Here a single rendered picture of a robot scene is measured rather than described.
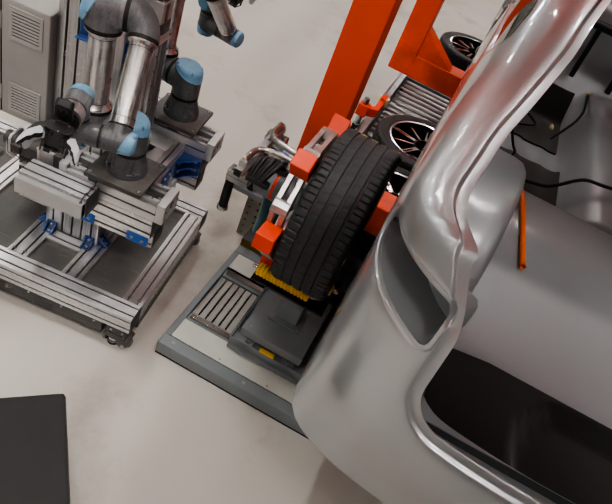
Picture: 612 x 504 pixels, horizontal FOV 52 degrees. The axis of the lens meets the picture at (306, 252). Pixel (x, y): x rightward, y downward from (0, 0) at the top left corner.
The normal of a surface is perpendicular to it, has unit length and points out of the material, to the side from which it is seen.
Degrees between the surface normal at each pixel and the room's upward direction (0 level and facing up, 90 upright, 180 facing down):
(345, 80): 90
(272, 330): 0
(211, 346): 0
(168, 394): 0
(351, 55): 90
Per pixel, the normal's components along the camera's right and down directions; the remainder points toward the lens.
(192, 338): 0.31, -0.70
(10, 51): -0.25, 0.59
